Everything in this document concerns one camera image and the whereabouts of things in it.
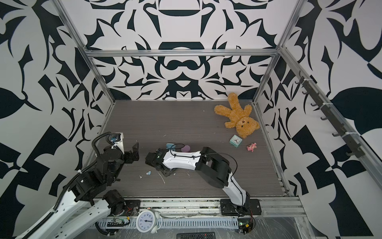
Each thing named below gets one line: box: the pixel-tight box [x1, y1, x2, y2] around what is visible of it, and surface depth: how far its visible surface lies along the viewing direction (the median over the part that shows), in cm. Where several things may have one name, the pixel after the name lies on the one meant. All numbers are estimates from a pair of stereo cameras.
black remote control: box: [176, 232, 216, 239], surface depth 68 cm
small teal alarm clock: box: [229, 134, 243, 148], surface depth 98 cm
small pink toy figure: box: [245, 142, 257, 153], surface depth 96 cm
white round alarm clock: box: [134, 209, 163, 235], surface depth 70 cm
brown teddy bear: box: [214, 92, 261, 139], surface depth 104 cm
